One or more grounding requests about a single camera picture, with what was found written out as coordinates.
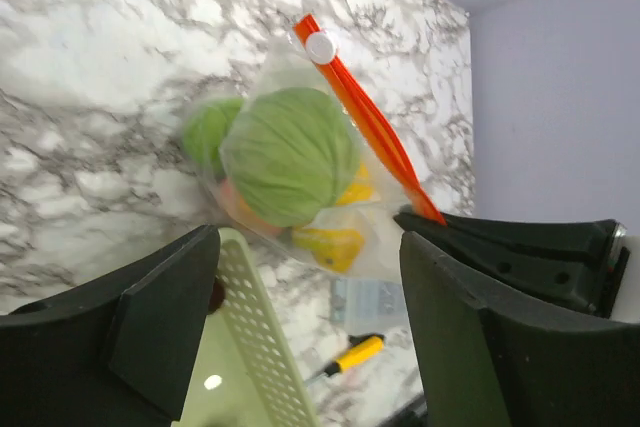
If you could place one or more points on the peach fruit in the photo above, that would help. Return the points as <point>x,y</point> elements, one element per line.
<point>239,211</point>

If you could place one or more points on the green perforated plastic basket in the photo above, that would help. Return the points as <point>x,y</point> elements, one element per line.
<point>245,373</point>

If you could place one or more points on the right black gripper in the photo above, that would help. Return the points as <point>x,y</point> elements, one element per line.
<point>579,264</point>

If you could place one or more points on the green cabbage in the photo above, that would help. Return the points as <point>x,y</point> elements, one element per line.
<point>290,154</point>

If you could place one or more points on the light green pepper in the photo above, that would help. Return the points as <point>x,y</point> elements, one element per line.
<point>206,129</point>

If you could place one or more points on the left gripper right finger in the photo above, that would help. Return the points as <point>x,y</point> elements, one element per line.
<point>490,355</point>

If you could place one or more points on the yellow handled screwdriver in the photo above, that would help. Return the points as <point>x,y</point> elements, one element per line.
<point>361,349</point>

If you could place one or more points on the yellow squash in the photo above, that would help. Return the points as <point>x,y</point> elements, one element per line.
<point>359,190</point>

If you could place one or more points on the dark red plum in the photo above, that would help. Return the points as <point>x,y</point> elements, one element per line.
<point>217,297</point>

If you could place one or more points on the clear zip bag orange zipper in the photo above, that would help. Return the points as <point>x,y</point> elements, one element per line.
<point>309,58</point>

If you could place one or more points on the clear plastic parts box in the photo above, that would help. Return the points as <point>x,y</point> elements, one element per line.
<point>361,306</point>

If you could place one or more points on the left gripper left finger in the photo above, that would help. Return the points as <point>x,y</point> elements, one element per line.
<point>116,351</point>

